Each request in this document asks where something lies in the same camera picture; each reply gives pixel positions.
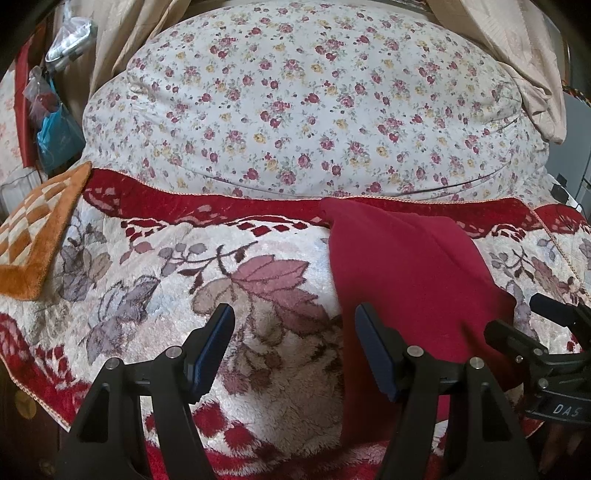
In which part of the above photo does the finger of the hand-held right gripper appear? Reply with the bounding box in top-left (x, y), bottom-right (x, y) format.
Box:
top-left (484, 318), bottom-right (555, 370)
top-left (529, 293), bottom-right (591, 334)

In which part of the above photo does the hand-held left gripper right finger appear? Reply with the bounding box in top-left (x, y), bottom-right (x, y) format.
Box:
top-left (355, 302), bottom-right (539, 480)

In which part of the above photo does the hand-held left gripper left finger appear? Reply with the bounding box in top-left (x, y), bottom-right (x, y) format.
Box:
top-left (54, 302), bottom-right (237, 480)

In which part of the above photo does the dark red garment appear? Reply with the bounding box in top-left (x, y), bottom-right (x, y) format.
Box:
top-left (318, 196), bottom-right (518, 444)

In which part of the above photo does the person's right hand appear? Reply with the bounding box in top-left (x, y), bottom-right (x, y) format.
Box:
top-left (538, 418), bottom-right (591, 474)

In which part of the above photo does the red and white floral blanket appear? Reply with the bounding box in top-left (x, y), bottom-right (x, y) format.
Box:
top-left (0, 166), bottom-right (591, 480)

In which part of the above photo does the black power adapter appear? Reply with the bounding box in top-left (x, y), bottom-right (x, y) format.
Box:
top-left (551, 181), bottom-right (580, 206)

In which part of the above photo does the grey cabinet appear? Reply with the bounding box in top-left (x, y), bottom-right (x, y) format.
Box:
top-left (560, 85), bottom-right (591, 197)

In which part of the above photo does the orange checkered mat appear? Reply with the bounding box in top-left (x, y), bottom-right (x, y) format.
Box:
top-left (0, 161), bottom-right (93, 301)

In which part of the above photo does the floral print quilt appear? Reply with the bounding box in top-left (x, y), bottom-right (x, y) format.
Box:
top-left (82, 0), bottom-right (550, 204)

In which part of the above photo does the beige cloth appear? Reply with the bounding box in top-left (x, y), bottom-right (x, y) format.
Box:
top-left (427, 0), bottom-right (568, 144)

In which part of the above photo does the blue plastic bag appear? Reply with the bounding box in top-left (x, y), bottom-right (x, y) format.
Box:
top-left (37, 104), bottom-right (86, 169)

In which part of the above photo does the clear bag with red contents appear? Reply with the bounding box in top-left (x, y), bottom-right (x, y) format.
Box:
top-left (25, 67), bottom-right (63, 121)

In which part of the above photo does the beige curtain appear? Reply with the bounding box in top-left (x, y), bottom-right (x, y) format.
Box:
top-left (53, 0), bottom-right (195, 118)

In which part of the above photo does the clear plastic bag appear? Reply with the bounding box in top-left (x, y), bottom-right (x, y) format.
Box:
top-left (45, 8), bottom-right (99, 75)

